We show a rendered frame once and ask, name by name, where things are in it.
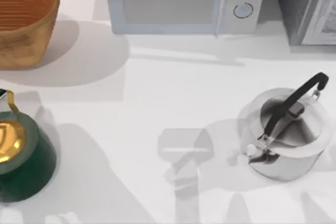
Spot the pale microwave oven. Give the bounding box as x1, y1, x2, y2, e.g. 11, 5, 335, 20
101, 0, 270, 39

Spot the microwave knob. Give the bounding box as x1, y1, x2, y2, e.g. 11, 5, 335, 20
233, 2, 254, 20

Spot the brown wicker basket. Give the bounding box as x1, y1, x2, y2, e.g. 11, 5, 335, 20
0, 0, 61, 70

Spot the green kettle with gold lid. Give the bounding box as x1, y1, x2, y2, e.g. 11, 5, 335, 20
0, 90, 58, 204

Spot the microwave door handle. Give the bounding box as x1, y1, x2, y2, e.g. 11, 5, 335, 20
216, 0, 227, 38

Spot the silver kettle with black handle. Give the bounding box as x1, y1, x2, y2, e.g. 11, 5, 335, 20
239, 71, 332, 182

